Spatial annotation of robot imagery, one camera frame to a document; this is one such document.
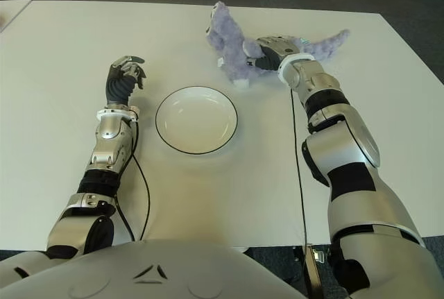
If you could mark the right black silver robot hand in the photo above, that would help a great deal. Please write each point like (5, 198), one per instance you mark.
(281, 45)

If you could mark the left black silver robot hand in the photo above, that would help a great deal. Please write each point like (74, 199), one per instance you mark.
(118, 85)

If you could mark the purple plush bunny doll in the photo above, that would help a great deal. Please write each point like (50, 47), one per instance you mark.
(229, 42)

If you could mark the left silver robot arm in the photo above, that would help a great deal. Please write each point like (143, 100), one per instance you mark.
(109, 139)

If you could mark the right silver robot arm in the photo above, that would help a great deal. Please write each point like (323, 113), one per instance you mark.
(350, 139)

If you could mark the white plate with black rim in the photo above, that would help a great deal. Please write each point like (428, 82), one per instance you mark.
(196, 120)

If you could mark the grey robot torso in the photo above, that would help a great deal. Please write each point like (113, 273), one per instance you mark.
(156, 271)

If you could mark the metal table bracket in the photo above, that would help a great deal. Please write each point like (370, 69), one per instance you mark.
(317, 254)

